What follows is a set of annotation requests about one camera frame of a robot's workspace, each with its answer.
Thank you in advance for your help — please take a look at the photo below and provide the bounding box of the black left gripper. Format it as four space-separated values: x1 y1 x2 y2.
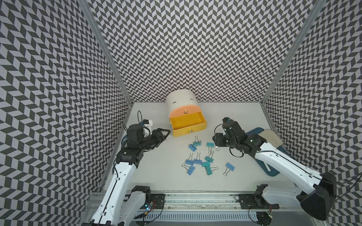
139 128 171 151

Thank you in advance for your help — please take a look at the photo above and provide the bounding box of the yellow drawer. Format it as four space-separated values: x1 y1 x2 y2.
170 112 207 137

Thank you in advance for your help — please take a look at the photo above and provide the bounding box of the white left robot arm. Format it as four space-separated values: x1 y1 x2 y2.
84 122 171 226

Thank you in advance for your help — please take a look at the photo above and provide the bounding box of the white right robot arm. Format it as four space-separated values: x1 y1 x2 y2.
212 117 337 221

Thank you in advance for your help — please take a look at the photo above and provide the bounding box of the green binder clip upper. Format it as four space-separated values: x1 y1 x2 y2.
206 142 215 153

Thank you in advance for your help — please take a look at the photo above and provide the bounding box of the green binder clip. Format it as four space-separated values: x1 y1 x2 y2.
206 142 215 153
205 166 219 176
193 136 202 146
205 151 214 163
201 162 210 167

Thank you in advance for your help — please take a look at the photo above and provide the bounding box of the green binder clip top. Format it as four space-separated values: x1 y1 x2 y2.
193 136 202 146

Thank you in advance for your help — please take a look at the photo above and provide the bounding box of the green binder clip middle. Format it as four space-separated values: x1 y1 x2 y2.
205 151 214 163

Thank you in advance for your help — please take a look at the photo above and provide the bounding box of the green binder clip centre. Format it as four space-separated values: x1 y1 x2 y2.
201 162 210 167

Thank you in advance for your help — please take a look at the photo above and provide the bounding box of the green binder clip bottom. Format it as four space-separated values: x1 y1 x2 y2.
205 166 219 176

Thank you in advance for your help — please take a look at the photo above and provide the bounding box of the white round drawer cabinet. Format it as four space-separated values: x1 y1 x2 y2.
166 89 199 114

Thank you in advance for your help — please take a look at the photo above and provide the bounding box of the blue patterned bowl far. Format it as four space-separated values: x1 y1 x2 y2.
121 135 127 146

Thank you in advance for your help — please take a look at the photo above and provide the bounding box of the beige cloth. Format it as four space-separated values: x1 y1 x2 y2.
258 130 283 148

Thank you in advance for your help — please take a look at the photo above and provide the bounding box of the teal cutting board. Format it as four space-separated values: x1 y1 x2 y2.
247 127 289 177

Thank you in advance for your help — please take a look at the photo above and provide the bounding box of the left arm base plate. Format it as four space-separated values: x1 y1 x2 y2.
141 193 166 211

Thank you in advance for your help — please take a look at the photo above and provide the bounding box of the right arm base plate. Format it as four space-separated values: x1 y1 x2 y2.
237 194 280 210

